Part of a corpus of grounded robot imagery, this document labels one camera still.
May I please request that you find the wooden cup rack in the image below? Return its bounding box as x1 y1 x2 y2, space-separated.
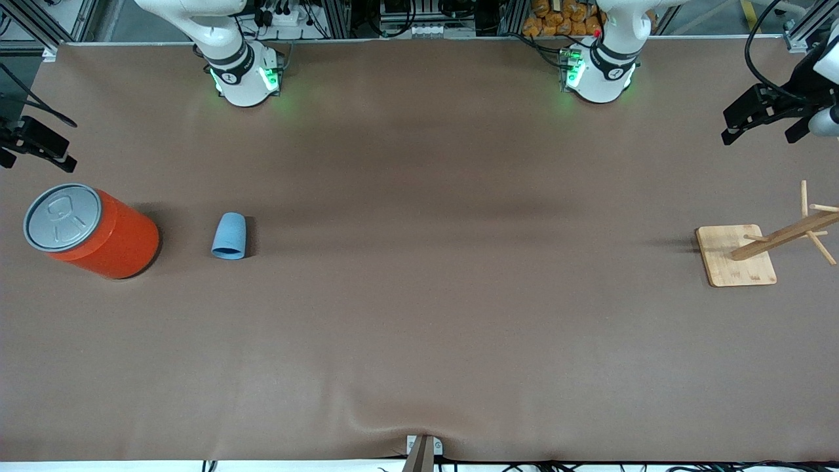
695 180 839 288

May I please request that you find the metal camera pole bracket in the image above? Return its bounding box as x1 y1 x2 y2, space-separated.
401 434 444 472

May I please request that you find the light blue plastic cup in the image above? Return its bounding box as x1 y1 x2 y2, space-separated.
210 212 247 260

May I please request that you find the brown table mat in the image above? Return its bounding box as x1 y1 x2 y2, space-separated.
0 38 839 463

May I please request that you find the aluminium frame post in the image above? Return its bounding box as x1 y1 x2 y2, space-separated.
783 0 839 53
0 0 63 63
498 0 528 37
66 0 99 41
321 0 351 40

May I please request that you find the bag of orange snacks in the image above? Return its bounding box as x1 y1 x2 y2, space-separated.
522 0 604 38

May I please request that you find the orange can with silver lid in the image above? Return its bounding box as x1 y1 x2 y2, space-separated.
23 182 161 281

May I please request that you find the white power strip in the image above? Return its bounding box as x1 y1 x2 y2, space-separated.
251 5 301 28

